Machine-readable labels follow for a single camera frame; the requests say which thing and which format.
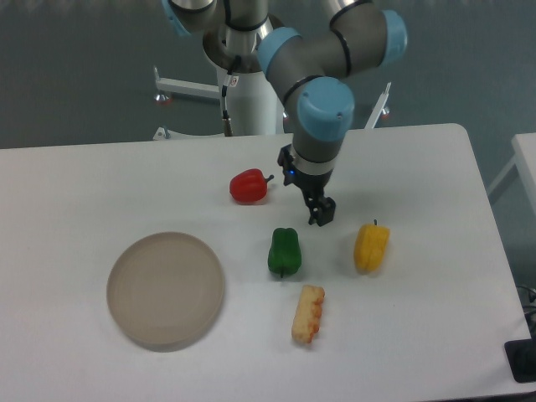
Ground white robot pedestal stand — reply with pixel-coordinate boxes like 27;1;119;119
151;14;392;142

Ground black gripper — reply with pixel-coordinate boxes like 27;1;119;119
277;144;336;227

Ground round beige plate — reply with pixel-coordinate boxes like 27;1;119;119
106;232;225;352

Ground white side table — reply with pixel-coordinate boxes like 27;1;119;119
487;133;535;204

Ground black cable on pedestal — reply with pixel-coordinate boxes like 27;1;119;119
220;54;242;137

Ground black cables at right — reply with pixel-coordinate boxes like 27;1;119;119
515;284;536;336

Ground green toy bell pepper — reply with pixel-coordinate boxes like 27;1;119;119
267;228;302;278

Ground yellow toy bell pepper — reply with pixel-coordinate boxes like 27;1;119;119
353;219;390;272

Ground red toy bell pepper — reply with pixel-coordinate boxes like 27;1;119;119
229;168;274;204

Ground black device at table edge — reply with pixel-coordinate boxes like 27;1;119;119
504;339;535;384

